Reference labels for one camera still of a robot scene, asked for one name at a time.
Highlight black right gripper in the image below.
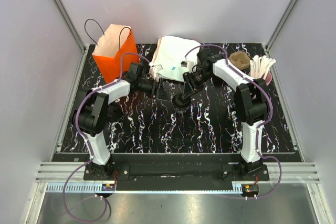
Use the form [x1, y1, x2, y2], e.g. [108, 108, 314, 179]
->
[182, 69, 213, 100]

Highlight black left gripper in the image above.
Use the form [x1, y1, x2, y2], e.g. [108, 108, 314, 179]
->
[136, 77, 171, 102]

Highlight black printed paper cup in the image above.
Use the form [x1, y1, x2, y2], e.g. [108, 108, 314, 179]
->
[172, 93, 191, 114]

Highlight orange paper bag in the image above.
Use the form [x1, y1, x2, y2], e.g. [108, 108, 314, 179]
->
[88, 24, 140, 83]

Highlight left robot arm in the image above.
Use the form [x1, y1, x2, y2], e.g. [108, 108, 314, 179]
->
[71, 63, 170, 180]

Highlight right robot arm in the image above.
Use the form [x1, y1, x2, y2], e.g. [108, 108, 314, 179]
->
[173, 44, 272, 180]

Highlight white folded towel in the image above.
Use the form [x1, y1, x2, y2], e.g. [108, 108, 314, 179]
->
[149, 36, 201, 82]

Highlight white wooden stir sticks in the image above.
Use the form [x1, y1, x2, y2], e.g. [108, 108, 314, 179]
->
[249, 55, 276, 80]

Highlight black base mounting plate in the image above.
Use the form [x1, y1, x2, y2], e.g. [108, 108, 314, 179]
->
[83, 153, 270, 192]

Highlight pink cup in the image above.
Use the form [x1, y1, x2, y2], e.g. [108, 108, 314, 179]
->
[265, 72, 272, 86]

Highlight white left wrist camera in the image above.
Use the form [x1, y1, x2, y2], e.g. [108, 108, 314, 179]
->
[149, 62, 163, 75]

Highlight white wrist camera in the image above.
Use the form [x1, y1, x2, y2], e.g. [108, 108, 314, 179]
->
[149, 62, 163, 75]
[181, 57, 190, 68]

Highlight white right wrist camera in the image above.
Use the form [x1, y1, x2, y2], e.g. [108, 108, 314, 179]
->
[181, 57, 190, 68]

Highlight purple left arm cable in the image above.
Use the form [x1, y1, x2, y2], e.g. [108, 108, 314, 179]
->
[62, 52, 155, 222]

